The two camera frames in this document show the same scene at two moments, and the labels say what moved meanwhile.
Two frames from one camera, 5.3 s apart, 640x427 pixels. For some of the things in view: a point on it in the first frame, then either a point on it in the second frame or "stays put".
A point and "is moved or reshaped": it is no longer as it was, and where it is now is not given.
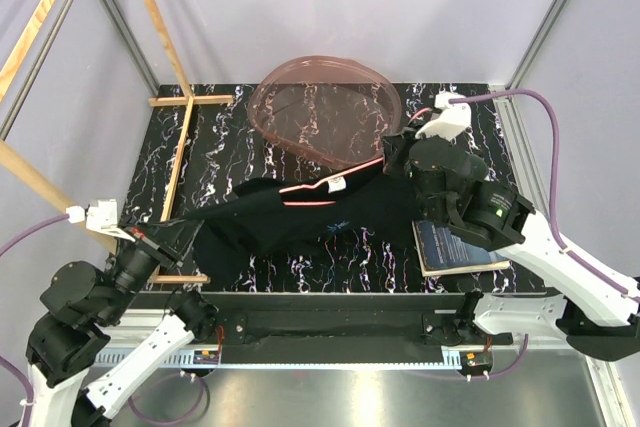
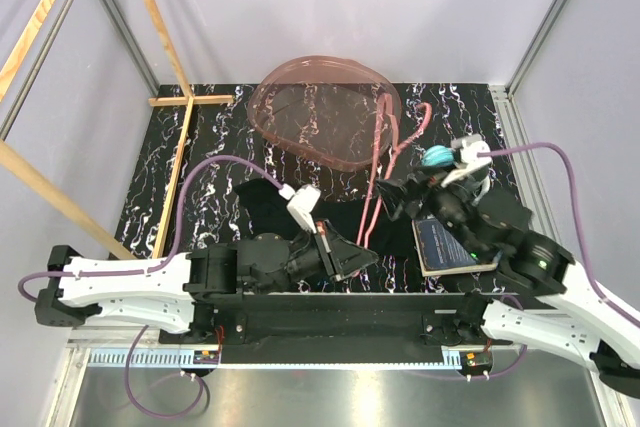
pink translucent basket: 332,109 stays put
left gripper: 176,237 → 338,256
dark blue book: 441,251 stays put
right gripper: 397,145 → 396,195
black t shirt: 261,218 is moved or reshaped
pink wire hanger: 335,175 → 386,149
